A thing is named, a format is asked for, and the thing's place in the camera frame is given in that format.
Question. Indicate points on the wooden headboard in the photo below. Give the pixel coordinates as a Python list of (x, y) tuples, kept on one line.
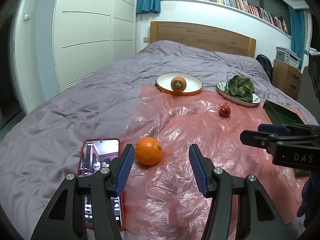
[(203, 37)]

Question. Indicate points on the white blue gloved hand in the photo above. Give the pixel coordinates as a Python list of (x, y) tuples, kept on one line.
[(310, 200)]

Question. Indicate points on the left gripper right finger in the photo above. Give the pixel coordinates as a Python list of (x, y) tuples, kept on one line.
[(258, 217)]

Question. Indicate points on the row of books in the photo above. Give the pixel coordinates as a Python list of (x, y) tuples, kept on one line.
[(225, 1)]

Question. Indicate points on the red apple with stem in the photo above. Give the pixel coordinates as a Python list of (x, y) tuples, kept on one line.
[(225, 110)]

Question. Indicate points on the carrot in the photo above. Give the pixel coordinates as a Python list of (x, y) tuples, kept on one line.
[(178, 84)]

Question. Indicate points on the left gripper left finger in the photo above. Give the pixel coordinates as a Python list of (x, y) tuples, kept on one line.
[(63, 217)]

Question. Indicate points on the wooden nightstand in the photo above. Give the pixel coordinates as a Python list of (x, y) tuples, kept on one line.
[(287, 78)]

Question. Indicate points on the textured orange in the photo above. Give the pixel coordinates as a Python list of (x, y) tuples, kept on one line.
[(148, 151)]

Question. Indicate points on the white oval dish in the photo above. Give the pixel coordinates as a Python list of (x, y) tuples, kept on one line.
[(222, 89)]

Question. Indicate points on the right blue curtain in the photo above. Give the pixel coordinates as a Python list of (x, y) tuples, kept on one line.
[(301, 29)]

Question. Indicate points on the green leafy cabbage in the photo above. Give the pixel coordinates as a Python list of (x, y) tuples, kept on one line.
[(242, 86)]

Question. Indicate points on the orange rimmed plate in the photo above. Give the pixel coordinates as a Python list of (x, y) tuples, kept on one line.
[(194, 85)]

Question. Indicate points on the green rectangular tray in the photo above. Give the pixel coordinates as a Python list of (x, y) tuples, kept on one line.
[(280, 115)]

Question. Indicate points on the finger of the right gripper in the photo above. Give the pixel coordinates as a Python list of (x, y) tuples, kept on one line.
[(275, 128), (257, 138)]

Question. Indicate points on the black backpack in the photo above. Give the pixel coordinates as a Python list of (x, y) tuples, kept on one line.
[(266, 64)]

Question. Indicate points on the white wardrobe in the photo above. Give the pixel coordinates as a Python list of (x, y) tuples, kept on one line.
[(89, 34)]

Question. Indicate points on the grey office chair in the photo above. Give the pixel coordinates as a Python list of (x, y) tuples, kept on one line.
[(306, 94)]

